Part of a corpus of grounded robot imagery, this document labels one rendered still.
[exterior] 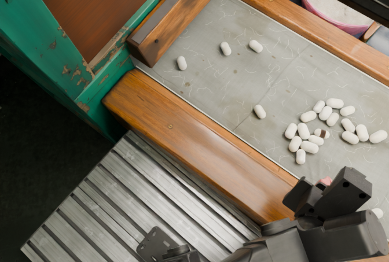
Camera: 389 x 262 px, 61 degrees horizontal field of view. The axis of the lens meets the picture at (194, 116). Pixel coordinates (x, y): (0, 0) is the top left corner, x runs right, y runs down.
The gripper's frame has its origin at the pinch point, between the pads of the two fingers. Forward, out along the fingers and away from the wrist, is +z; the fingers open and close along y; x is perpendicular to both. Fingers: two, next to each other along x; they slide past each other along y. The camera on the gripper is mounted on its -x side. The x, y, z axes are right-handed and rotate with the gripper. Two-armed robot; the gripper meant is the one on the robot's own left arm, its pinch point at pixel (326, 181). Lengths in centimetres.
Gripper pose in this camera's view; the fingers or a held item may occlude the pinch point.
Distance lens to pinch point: 67.8
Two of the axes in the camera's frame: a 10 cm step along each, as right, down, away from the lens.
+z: 4.7, -3.7, 8.0
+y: -8.0, -5.7, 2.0
